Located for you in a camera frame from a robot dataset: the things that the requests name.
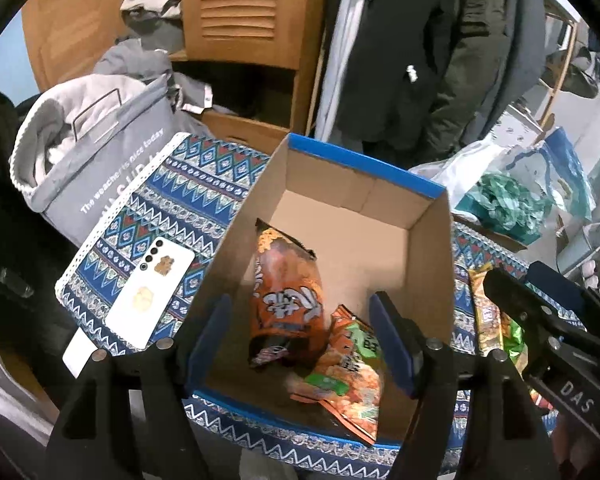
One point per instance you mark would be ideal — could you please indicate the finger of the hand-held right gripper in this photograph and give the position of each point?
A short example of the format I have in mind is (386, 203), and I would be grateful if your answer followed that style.
(517, 305)
(555, 285)

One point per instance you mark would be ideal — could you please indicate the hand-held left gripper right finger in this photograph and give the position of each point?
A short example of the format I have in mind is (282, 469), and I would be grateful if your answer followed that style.
(393, 342)

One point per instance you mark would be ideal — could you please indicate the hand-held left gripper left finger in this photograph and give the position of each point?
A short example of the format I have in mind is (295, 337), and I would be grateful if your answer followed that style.
(209, 342)

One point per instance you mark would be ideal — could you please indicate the yellow brown snack packet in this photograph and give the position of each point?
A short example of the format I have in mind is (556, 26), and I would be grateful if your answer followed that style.
(485, 320)

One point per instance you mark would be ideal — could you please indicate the orange and green snack bag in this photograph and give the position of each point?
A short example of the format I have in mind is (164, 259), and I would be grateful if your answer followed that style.
(350, 375)

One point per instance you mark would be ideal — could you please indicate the blue cardboard box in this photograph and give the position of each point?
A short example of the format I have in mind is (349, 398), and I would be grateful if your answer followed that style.
(360, 210)

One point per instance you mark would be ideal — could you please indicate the green snack packet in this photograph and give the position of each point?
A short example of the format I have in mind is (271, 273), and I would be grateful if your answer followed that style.
(515, 347)

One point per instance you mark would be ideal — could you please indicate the white smartphone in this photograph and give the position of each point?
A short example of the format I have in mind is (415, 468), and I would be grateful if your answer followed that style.
(150, 295)

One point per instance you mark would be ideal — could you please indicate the teal tissue paper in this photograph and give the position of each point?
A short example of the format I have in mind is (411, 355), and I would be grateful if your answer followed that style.
(505, 205)

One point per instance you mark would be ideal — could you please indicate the white card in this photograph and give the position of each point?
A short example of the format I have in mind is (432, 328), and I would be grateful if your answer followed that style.
(77, 355)

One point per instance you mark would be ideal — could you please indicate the blue patterned tablecloth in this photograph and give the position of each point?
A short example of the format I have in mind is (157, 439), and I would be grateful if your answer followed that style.
(145, 220)

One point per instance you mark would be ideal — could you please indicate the grey fabric laundry basket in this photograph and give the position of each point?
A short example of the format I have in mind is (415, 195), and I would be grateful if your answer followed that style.
(105, 160)

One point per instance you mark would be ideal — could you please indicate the wooden rack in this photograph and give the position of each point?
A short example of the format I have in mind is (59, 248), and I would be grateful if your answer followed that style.
(565, 60)

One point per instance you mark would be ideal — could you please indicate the dark green hanging coat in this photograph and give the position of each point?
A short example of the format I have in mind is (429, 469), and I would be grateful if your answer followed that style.
(480, 60)

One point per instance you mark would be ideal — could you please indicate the dark cloth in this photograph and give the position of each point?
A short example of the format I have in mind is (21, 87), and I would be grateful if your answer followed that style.
(0, 210)

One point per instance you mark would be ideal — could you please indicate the grey clothes pile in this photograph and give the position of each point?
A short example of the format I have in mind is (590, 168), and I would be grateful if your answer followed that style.
(140, 55)

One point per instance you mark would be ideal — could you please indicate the black hanging jacket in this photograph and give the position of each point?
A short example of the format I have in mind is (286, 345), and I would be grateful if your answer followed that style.
(395, 35)

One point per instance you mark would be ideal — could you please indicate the white hanging garment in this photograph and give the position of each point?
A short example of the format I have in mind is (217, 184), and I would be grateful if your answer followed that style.
(340, 35)

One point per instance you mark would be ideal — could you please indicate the wooden wardrobe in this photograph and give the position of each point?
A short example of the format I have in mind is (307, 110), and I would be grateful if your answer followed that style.
(245, 10)

